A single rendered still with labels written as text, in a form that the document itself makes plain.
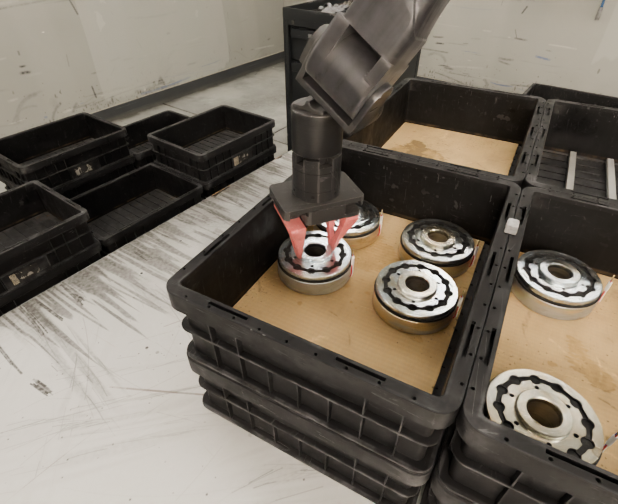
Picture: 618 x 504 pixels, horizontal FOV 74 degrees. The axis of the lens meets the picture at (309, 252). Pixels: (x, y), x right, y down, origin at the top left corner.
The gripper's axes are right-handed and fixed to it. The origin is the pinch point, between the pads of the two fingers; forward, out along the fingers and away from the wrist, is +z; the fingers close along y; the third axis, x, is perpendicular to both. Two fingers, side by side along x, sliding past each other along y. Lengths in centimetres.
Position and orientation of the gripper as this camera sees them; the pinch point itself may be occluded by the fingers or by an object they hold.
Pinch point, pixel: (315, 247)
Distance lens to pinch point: 56.1
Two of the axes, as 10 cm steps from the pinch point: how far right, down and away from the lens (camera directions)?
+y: -9.3, 2.4, -2.8
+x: 3.7, 6.1, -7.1
